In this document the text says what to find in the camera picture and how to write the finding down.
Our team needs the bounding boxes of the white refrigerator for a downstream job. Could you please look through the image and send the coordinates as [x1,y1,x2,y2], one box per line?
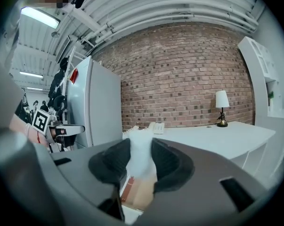
[65,55,123,149]

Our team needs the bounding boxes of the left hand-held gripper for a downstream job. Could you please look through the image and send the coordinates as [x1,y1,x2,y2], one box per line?
[31,109,86,150]

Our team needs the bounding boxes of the red tag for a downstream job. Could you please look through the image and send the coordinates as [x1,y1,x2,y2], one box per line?
[69,69,79,84]

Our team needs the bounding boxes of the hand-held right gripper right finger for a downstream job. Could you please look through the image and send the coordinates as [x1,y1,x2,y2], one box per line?
[137,137,268,226]

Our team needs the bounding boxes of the white desk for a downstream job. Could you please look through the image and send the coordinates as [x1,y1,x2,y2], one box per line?
[122,121,277,174]

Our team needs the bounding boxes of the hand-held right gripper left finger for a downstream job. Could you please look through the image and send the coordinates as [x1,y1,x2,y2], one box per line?
[32,137,131,224]

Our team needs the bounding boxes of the white shelf cabinet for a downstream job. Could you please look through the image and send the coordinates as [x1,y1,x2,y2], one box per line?
[237,36,284,191]

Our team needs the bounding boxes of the person's patterned black shirt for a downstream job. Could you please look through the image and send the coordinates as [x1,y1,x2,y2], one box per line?
[14,88,36,125]

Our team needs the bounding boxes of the person's left forearm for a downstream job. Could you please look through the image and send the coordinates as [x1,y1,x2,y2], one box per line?
[9,114,49,148]

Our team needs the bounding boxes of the white desk phone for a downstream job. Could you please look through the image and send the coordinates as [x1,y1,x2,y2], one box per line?
[147,122,166,135]

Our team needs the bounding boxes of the cardboard box with red print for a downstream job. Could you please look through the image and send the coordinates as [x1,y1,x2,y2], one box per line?
[119,174,157,212]

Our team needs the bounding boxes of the white fluffy cloth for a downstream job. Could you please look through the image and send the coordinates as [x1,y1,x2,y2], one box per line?
[122,125,158,182]

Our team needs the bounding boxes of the black hanging jackets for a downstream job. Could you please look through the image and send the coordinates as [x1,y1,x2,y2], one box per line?
[48,57,69,114]

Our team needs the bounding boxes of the white shade table lamp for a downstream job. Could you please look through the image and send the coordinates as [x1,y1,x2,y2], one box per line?
[215,89,230,128]

